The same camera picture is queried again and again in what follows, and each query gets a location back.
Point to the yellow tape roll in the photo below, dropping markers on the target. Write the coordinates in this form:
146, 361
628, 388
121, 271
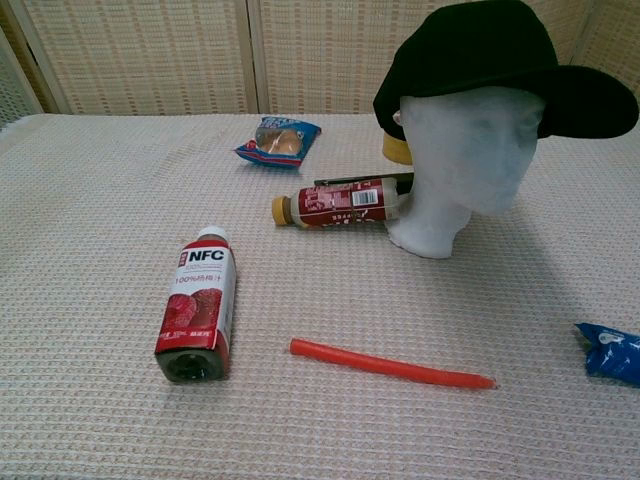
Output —
395, 149

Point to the blue bread snack packet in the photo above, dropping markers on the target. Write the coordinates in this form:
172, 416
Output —
277, 142

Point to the red candle stick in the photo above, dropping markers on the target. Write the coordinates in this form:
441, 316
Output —
380, 365

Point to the white foam mannequin head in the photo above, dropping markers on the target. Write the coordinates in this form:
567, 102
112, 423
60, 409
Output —
470, 150

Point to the black baseball cap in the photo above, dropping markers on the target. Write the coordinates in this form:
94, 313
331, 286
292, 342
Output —
475, 45

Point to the blue crumpled snack bag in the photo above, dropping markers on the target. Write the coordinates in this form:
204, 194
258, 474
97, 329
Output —
615, 355

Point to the milk tea bottle yellow cap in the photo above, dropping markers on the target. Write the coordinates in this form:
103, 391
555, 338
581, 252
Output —
340, 205

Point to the bamboo folding screen panel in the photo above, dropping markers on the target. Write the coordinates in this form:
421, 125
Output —
145, 55
567, 30
620, 35
330, 55
15, 80

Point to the black pen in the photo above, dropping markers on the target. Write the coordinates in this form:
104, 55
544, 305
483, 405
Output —
340, 179

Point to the red NFC juice bottle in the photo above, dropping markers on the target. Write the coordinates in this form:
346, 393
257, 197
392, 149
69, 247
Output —
200, 300

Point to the beige woven tablecloth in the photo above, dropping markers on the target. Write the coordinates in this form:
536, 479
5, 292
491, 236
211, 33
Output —
100, 225

